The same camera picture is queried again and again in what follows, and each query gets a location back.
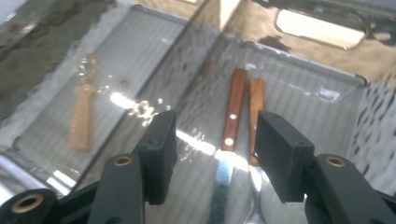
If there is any smoked clear plastic bin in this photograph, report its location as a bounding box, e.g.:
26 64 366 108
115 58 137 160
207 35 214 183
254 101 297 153
0 0 125 122
0 3 220 200
74 0 396 224

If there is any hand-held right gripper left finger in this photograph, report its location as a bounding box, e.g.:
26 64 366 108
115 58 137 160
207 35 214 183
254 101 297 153
136 109 178 206

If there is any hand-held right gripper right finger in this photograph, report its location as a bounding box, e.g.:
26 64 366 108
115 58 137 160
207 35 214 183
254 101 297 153
254 109 317 204

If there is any wooden handled steel fork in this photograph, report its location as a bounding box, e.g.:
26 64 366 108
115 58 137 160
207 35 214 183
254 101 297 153
247 77 268 218

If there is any wooden handled steel knife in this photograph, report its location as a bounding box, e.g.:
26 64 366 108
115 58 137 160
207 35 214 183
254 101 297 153
206 67 250 224

